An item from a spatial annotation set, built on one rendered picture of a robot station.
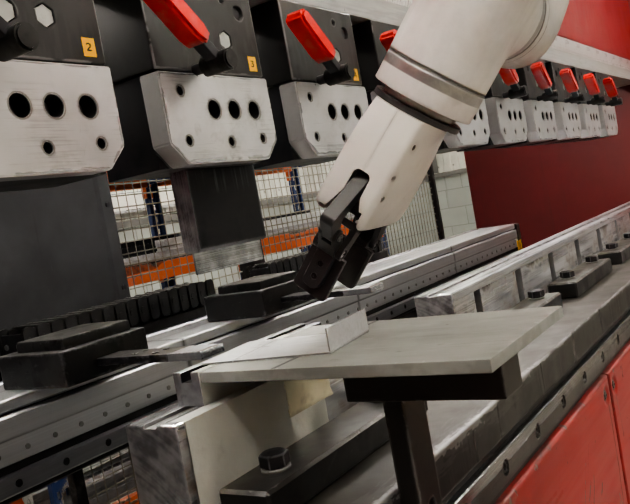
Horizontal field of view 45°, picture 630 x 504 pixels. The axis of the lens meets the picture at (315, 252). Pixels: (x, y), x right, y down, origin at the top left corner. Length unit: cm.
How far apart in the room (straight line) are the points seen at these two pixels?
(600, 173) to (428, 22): 223
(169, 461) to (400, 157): 30
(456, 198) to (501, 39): 864
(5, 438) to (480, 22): 60
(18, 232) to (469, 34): 81
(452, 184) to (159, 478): 866
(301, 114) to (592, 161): 206
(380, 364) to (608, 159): 226
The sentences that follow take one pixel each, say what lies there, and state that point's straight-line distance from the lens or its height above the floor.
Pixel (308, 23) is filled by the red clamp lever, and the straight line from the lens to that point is 79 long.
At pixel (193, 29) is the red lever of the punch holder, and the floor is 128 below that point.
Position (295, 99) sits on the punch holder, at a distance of 81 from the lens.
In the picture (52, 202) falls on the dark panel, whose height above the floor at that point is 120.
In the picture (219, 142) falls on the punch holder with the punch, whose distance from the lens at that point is 69.
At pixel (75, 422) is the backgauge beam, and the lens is 91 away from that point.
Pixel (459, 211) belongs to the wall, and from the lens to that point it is 922.
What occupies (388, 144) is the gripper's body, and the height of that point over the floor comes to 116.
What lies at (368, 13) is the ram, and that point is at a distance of 100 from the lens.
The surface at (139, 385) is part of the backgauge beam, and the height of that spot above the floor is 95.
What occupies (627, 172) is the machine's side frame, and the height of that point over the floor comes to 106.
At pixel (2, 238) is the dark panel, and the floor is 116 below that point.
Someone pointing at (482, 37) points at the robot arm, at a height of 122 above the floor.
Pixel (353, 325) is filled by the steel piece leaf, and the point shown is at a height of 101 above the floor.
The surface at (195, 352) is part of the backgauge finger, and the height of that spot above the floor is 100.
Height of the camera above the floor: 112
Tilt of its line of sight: 3 degrees down
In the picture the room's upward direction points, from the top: 10 degrees counter-clockwise
